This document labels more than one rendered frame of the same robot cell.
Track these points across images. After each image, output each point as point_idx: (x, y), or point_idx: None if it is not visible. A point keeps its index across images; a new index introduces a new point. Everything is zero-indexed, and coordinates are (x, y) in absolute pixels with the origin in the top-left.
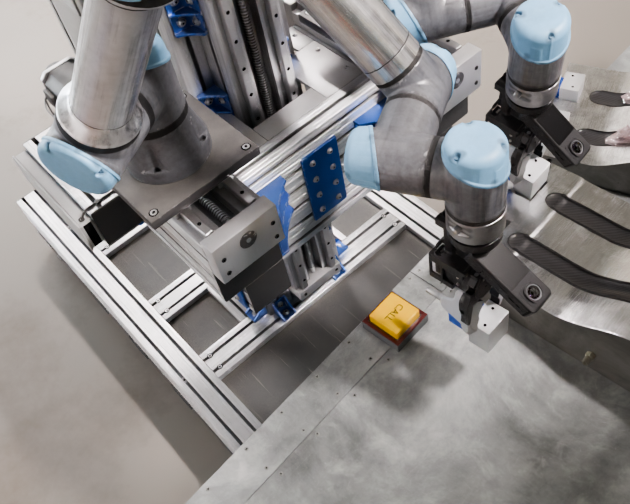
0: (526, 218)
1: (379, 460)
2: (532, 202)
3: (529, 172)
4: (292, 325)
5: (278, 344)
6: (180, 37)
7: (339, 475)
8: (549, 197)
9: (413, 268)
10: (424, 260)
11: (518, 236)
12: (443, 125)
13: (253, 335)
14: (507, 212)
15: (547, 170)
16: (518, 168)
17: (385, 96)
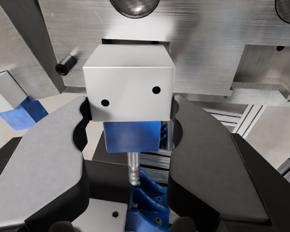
0: (223, 20)
1: None
2: (170, 35)
3: (148, 95)
4: (198, 104)
5: (211, 103)
6: None
7: None
8: (133, 10)
9: (287, 106)
10: (270, 102)
11: (285, 3)
12: (101, 170)
13: (214, 114)
14: (221, 65)
15: (98, 58)
16: (278, 182)
17: (125, 230)
